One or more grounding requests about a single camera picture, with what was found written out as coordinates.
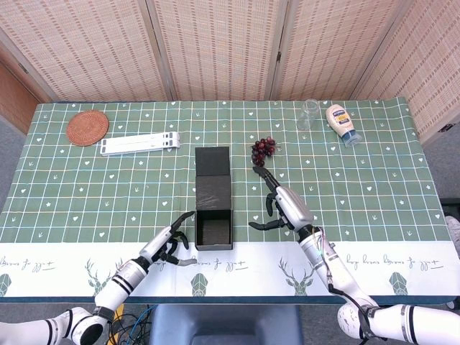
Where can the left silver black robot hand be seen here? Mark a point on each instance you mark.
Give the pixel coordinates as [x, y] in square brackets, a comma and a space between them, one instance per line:
[158, 246]

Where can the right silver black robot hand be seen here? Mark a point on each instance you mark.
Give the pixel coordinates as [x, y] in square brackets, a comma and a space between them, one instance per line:
[293, 206]

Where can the black cardboard box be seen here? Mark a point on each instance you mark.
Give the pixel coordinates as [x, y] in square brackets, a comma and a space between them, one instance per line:
[213, 201]

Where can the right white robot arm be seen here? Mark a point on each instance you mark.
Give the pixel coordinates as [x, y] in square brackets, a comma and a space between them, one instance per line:
[345, 280]

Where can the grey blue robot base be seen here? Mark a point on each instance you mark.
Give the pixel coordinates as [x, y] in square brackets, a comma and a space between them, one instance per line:
[226, 323]

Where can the white folding stand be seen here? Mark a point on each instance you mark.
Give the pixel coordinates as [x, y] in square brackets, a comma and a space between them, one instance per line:
[140, 143]

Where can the woven bamboo folding screen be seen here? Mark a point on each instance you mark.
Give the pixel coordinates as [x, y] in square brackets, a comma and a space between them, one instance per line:
[215, 46]

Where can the bunch of dark red grapes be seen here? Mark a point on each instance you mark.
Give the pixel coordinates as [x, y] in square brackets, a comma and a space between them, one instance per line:
[264, 151]

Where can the green checked deer tablecloth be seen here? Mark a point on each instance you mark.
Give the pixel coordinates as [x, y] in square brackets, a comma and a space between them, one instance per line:
[359, 172]

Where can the clear plastic cup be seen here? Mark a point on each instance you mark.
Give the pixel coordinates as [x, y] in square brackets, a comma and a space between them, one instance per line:
[307, 116]

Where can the mayonnaise squeeze bottle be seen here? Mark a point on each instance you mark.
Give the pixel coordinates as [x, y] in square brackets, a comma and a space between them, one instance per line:
[339, 120]

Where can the round woven rattan coaster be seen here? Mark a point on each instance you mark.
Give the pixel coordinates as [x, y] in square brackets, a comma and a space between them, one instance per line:
[87, 128]

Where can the grey pink fabric item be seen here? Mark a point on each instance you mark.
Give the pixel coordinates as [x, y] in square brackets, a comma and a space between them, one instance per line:
[454, 230]

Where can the brown wooden panel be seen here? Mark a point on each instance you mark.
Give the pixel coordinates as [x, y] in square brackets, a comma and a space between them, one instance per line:
[14, 100]

